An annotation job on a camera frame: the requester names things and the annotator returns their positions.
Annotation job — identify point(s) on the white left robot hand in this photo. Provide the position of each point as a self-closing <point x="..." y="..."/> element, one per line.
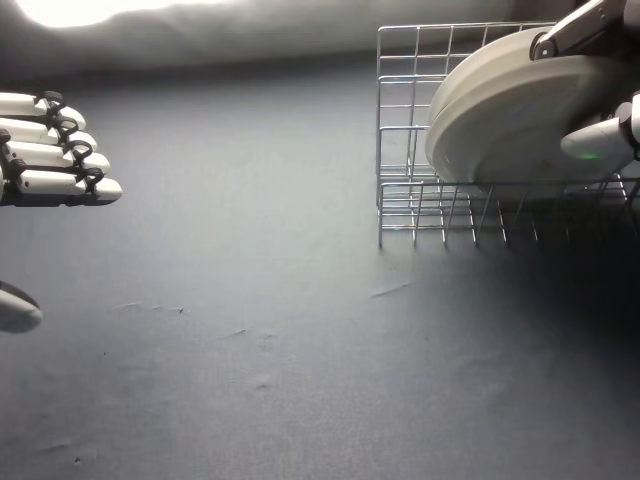
<point x="35" y="150"/>

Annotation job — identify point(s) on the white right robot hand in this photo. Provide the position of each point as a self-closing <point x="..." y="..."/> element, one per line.
<point x="600" y="145"/>

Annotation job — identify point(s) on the white plate with black rim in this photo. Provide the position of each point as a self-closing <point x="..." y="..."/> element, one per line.
<point x="500" y="125"/>

